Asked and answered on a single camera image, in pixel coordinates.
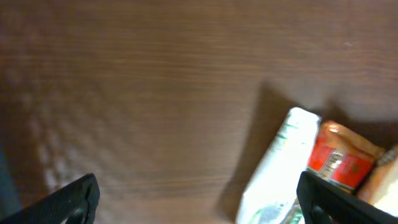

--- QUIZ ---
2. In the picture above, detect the white tube with gold cap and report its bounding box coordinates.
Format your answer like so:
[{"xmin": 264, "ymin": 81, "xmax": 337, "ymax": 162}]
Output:
[{"xmin": 235, "ymin": 107, "xmax": 321, "ymax": 224}]

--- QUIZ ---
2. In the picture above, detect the orange spaghetti packet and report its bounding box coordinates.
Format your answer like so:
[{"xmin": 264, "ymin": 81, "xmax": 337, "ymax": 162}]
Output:
[{"xmin": 306, "ymin": 121, "xmax": 386, "ymax": 194}]

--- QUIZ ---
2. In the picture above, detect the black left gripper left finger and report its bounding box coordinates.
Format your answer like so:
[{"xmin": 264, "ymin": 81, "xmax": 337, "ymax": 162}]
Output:
[{"xmin": 1, "ymin": 173, "xmax": 100, "ymax": 224}]

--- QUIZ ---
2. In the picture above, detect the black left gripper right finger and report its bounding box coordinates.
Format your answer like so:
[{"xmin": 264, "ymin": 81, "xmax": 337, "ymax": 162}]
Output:
[{"xmin": 297, "ymin": 171, "xmax": 397, "ymax": 224}]

